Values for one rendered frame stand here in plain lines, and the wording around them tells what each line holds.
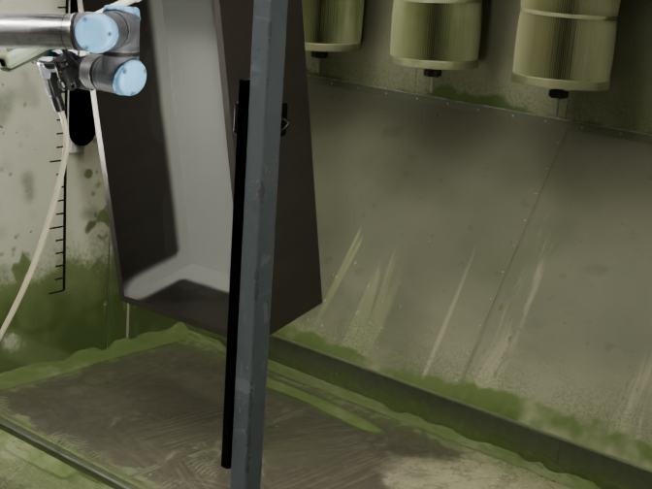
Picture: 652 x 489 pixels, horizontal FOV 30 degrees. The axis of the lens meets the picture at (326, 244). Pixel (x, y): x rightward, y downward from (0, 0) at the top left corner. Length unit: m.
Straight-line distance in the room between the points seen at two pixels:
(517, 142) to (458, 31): 0.48
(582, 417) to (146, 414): 1.49
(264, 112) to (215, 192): 1.80
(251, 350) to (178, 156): 1.81
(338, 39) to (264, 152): 2.44
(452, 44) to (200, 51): 0.96
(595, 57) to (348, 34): 1.12
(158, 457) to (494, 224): 1.48
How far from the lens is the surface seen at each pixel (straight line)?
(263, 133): 2.39
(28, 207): 4.50
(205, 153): 4.15
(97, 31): 2.93
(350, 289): 4.67
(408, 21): 4.45
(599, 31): 4.14
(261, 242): 2.44
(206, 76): 4.03
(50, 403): 4.43
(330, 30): 4.79
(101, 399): 4.46
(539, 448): 4.14
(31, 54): 3.30
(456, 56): 4.45
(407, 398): 4.41
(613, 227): 4.30
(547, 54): 4.10
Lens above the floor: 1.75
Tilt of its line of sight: 15 degrees down
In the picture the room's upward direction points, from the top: 4 degrees clockwise
